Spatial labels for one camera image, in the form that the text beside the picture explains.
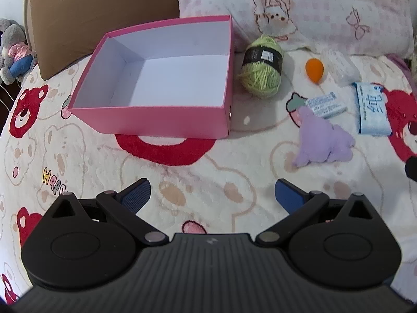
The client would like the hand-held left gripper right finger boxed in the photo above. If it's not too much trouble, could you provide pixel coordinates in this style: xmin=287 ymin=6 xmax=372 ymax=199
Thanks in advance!
xmin=256 ymin=179 xmax=375 ymax=245

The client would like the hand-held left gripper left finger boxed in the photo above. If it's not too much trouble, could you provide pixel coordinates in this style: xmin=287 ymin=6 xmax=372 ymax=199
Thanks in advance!
xmin=44 ymin=179 xmax=169 ymax=246

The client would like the purple plush toy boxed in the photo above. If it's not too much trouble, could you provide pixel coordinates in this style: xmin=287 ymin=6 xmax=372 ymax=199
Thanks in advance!
xmin=291 ymin=106 xmax=356 ymax=168

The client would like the blue tissue pack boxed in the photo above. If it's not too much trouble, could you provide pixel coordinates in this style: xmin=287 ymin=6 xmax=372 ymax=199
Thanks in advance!
xmin=352 ymin=82 xmax=393 ymax=136

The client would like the pink cardboard box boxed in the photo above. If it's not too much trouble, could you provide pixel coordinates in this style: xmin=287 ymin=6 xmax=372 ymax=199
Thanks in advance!
xmin=67 ymin=15 xmax=236 ymax=139

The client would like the small white blue box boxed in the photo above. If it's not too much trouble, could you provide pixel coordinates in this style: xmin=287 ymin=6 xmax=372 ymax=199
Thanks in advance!
xmin=305 ymin=92 xmax=347 ymax=119

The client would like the green yarn ball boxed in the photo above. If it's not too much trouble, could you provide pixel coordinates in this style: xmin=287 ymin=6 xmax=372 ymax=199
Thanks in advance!
xmin=237 ymin=34 xmax=285 ymax=98

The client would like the clear plastic packet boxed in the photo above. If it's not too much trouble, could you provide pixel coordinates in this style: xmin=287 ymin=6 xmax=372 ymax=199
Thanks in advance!
xmin=322 ymin=50 xmax=361 ymax=87

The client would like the orange makeup sponge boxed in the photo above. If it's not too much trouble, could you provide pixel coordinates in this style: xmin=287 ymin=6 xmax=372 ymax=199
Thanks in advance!
xmin=305 ymin=59 xmax=326 ymax=83

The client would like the printed bear blanket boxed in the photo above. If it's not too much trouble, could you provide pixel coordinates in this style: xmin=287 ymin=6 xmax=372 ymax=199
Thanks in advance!
xmin=0 ymin=44 xmax=417 ymax=307

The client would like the pink checkered pillow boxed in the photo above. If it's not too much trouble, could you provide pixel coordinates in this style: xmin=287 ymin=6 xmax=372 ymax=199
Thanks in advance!
xmin=161 ymin=0 xmax=415 ymax=56

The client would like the brown pillow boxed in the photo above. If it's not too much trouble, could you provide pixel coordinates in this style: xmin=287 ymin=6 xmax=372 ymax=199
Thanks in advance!
xmin=24 ymin=0 xmax=180 ymax=80

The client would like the grey plush toy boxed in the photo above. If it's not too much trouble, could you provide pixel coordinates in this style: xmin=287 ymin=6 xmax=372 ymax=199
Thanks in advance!
xmin=0 ymin=18 xmax=36 ymax=85

